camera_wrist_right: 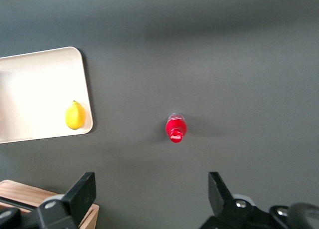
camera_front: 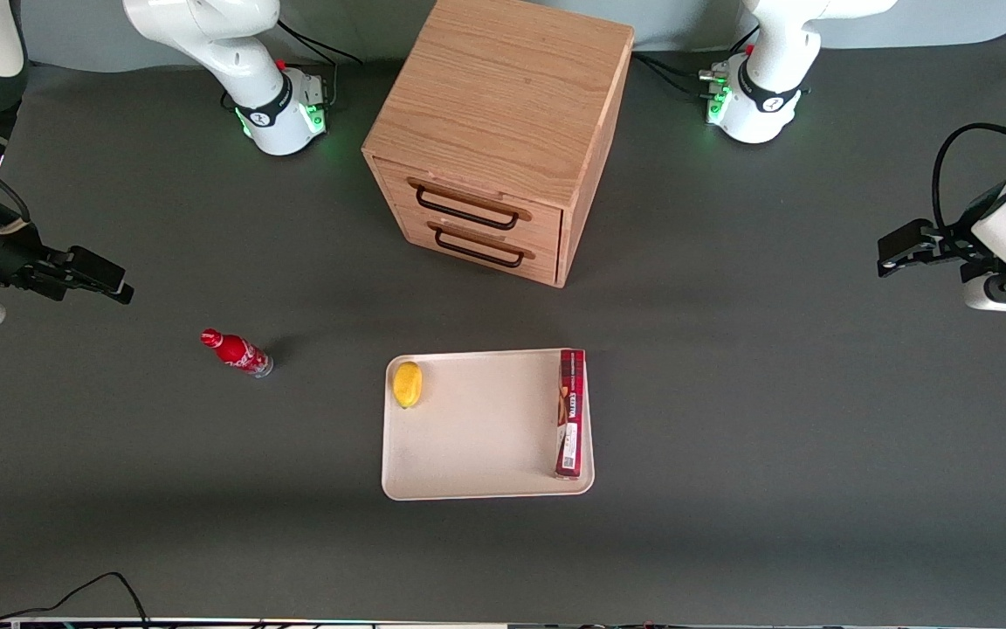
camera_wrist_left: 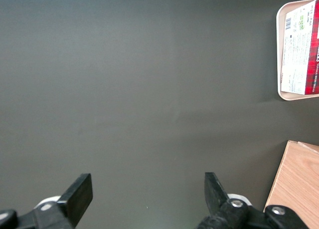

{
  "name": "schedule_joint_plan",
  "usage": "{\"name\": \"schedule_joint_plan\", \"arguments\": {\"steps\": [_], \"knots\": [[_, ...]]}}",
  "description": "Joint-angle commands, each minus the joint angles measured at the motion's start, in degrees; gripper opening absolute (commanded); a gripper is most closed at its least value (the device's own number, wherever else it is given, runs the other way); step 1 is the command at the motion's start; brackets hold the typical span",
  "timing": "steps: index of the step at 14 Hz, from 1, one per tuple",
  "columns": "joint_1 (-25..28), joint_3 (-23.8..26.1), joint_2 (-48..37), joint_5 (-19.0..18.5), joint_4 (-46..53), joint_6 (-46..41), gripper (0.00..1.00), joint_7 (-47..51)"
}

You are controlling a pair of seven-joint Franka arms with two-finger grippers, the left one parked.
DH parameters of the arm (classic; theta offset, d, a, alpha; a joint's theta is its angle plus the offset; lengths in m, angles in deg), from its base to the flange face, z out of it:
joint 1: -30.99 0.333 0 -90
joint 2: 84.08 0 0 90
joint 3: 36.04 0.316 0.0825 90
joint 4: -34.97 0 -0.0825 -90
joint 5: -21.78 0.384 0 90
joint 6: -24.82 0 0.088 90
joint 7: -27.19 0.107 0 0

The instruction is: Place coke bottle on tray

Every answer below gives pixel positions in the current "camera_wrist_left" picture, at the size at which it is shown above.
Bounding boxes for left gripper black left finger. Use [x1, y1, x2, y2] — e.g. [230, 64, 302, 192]
[0, 173, 93, 229]

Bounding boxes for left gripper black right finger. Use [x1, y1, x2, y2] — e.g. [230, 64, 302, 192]
[196, 172, 310, 229]

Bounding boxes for cream rectangular plastic tray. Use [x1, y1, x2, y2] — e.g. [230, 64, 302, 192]
[276, 0, 319, 101]

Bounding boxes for wooden two-drawer cabinet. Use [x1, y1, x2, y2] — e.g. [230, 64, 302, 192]
[263, 140, 319, 229]

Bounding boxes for red tartan shortbread box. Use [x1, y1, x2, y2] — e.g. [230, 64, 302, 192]
[281, 0, 319, 95]

